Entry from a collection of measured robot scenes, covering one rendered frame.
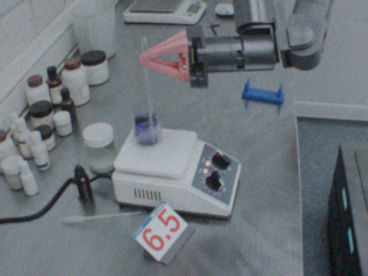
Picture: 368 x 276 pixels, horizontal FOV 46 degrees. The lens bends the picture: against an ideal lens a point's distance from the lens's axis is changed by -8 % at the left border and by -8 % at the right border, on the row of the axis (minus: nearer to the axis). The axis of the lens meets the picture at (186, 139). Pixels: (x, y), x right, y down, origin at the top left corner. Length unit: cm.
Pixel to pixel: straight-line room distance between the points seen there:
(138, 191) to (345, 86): 174
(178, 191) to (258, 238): 15
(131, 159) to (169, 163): 7
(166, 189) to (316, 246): 109
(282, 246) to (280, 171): 19
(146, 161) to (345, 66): 168
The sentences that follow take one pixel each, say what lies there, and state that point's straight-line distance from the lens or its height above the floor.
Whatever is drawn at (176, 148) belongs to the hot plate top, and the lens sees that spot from 79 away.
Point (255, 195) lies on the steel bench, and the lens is 83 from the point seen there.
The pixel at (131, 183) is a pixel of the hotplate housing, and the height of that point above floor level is 81.
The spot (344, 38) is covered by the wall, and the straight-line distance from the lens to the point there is 226.
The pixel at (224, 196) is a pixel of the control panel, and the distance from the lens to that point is 77.
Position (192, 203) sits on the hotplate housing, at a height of 78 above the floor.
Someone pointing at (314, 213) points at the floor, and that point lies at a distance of 189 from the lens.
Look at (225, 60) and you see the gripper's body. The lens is 69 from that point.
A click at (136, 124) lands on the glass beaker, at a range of 77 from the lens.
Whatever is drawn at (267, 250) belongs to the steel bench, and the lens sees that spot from 74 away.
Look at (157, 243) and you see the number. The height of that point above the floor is 77.
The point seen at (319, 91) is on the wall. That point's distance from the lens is 238.
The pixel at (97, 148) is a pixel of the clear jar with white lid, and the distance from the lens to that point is 86.
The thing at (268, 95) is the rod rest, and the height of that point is 76.
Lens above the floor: 131
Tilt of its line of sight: 36 degrees down
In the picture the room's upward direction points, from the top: 3 degrees counter-clockwise
